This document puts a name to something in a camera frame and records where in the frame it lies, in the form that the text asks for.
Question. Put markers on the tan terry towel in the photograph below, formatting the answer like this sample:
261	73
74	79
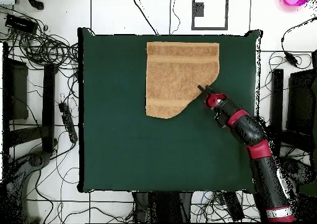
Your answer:
178	78

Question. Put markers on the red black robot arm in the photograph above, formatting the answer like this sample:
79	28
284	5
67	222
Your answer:
250	132

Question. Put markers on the dark flat panel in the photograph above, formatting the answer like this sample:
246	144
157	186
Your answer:
301	102
17	90

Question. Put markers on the black flat box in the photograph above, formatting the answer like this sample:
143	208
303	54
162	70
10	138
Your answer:
234	205

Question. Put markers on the black bar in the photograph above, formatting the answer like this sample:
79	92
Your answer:
49	105
277	97

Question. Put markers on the dark green table cloth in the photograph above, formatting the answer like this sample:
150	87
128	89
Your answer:
148	154

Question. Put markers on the grey chair base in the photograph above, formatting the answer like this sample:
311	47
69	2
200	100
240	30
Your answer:
297	168
36	159

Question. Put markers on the black metal stand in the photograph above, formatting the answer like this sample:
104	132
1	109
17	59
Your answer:
161	206

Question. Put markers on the pink round object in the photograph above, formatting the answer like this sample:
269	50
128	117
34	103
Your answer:
294	1

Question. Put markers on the black power strip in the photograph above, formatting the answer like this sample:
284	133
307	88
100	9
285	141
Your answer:
68	122

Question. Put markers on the small dark object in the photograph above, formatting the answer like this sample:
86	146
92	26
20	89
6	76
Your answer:
37	4

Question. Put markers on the black rectangular box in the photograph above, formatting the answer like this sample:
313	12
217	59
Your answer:
21	23

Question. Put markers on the grey rectangular floor frame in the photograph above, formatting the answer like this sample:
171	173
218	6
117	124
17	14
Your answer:
193	16

